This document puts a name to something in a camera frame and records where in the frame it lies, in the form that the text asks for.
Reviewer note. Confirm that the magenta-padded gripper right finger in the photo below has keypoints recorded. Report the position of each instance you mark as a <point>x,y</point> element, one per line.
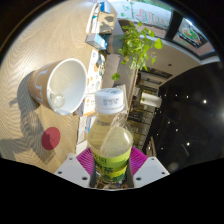
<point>138,160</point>

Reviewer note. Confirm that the blue and white card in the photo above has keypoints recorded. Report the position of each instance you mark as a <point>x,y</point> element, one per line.
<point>106,6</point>

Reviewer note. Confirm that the clear green-labelled drink bottle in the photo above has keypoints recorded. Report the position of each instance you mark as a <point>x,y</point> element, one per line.
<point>111,143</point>

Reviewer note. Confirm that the dark-framed decorated window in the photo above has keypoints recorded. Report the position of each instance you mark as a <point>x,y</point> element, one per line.
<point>166,16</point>

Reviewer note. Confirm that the flat round red coaster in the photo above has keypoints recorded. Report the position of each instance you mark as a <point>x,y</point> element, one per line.
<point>50,138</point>

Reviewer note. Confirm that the group of ceiling lights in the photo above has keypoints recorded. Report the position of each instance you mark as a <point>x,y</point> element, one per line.
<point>204,101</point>

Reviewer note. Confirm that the small blue box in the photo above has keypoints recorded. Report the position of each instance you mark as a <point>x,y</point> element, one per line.
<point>96,41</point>

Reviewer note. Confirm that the green potted plant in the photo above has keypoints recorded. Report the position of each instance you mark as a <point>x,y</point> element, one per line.
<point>136,46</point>

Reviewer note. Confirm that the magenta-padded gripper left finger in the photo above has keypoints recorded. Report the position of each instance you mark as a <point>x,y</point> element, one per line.
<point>85,160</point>

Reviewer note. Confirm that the brown and white cup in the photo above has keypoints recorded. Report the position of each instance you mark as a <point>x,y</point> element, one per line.
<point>68,83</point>

